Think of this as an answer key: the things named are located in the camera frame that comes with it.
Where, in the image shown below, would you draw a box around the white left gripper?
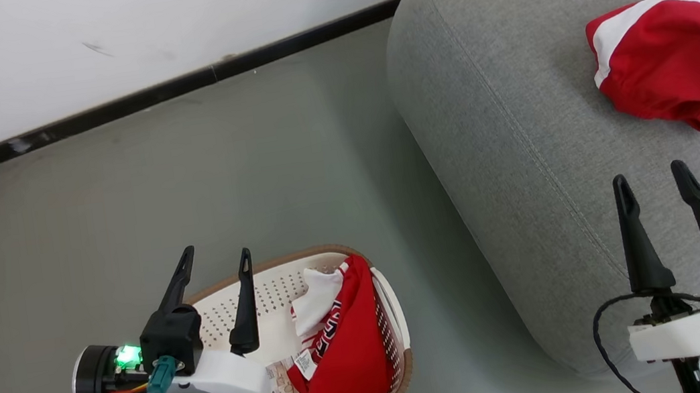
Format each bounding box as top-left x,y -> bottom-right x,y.
121,238 -> 274,393

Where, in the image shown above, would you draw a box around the red jersey with lettering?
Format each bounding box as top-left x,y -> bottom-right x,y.
273,252 -> 394,393

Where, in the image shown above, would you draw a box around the red shorts with white stripe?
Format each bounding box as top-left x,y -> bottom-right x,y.
581,0 -> 700,146

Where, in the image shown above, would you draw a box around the grey fabric sofa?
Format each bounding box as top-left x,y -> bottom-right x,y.
377,0 -> 700,393

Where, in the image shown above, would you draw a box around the cream perforated laundry basket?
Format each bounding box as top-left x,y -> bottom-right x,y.
180,236 -> 418,393

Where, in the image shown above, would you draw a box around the black cylindrical left gripper motor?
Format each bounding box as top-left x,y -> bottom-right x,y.
68,338 -> 150,393

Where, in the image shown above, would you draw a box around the black baseboard strip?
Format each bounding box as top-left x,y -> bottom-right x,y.
0,0 -> 419,170

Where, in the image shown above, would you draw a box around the teal left camera connector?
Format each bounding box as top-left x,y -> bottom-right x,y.
133,355 -> 182,393

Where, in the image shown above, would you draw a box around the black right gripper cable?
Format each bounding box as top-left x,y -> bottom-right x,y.
589,284 -> 700,393

